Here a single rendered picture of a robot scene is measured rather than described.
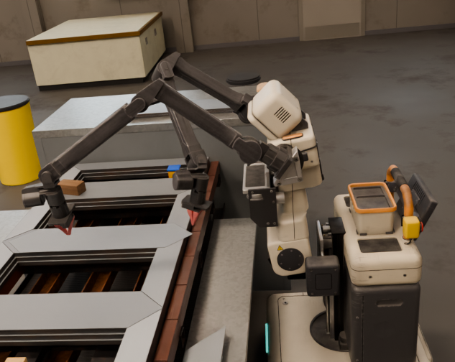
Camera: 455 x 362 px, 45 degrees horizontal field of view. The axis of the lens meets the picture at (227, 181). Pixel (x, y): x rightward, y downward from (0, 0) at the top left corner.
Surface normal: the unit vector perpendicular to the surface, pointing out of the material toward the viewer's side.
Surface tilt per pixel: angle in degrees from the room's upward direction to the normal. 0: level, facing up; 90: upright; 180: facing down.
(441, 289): 0
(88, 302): 0
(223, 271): 0
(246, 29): 90
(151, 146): 90
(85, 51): 90
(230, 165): 90
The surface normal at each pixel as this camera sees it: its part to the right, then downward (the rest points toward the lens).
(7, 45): -0.05, 0.42
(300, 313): -0.10, -0.91
